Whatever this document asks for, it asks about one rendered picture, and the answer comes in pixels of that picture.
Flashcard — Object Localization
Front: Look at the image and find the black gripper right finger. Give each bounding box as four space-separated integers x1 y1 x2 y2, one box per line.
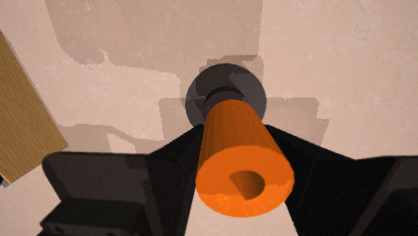
264 124 418 236

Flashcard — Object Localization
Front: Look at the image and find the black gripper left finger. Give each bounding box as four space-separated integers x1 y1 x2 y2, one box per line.
42 124 204 236

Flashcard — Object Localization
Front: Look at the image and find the dark grey round pedestal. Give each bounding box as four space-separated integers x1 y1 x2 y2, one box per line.
185 63 267 127

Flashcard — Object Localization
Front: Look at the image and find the orange knob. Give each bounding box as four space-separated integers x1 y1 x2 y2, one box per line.
195 99 294 218

